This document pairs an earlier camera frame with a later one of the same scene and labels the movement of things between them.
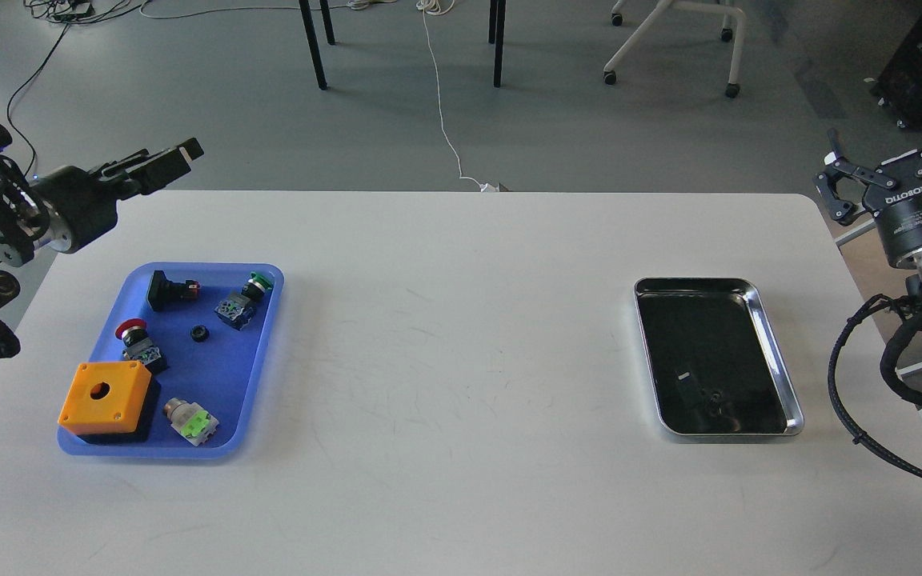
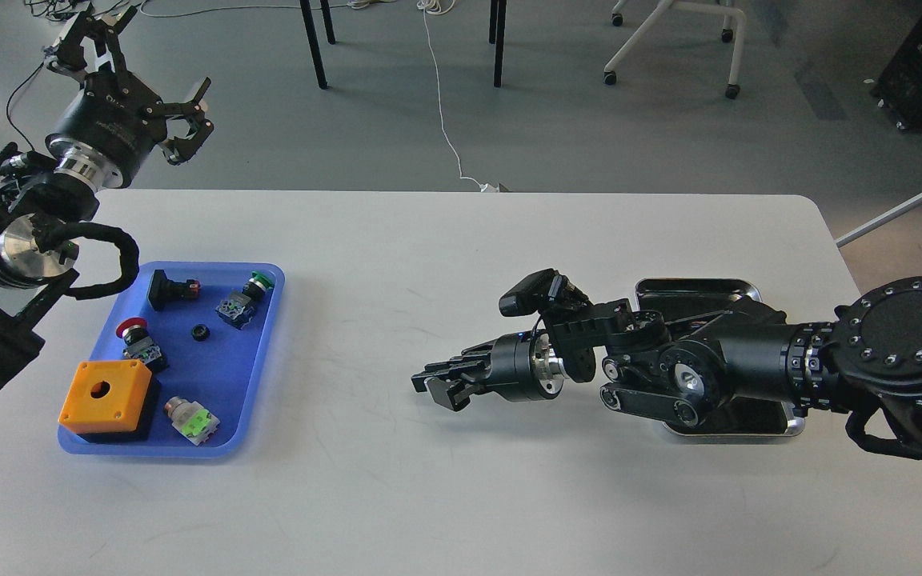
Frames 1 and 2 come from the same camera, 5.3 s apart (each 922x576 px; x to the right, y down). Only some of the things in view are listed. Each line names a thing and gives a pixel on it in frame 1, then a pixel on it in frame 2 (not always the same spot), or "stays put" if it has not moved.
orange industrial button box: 106,398 stays put
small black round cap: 200,333 stays put
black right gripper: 916,205 to 522,367
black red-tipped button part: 166,294 stays put
